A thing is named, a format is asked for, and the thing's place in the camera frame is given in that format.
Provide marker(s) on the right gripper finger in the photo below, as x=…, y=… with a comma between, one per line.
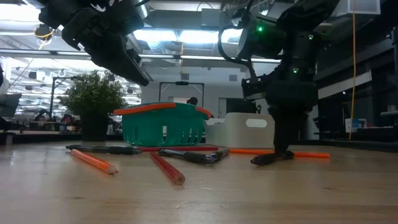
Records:
x=277, y=133
x=292, y=130

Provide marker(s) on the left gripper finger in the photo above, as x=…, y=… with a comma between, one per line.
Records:
x=118, y=67
x=135, y=63

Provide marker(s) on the black pen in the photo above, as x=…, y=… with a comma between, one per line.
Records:
x=221, y=153
x=264, y=159
x=118, y=150
x=192, y=157

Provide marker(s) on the orange pencil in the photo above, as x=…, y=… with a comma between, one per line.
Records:
x=311, y=154
x=93, y=161

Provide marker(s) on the white plastic bin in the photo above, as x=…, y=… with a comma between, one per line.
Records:
x=239, y=137

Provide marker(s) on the teal basket orange rim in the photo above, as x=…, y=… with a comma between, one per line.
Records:
x=155, y=127

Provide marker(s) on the red pencil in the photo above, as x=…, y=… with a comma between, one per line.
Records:
x=168, y=169
x=186, y=148

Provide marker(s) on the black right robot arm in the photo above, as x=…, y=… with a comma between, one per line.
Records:
x=298, y=46

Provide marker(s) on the green potted plant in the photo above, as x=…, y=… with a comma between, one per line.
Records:
x=93, y=93

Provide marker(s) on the blue white box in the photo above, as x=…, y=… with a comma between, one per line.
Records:
x=353, y=125

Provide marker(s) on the long ceiling light bar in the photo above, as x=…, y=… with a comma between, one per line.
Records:
x=202, y=57

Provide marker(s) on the person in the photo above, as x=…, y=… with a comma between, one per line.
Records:
x=192, y=100

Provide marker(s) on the black metal stand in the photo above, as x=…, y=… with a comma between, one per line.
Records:
x=51, y=96

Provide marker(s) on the dark monitor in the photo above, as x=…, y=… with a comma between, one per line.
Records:
x=9, y=104

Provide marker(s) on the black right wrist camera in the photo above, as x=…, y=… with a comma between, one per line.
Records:
x=253, y=88

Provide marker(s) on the black aluminium table frame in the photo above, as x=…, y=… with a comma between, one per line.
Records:
x=357, y=145

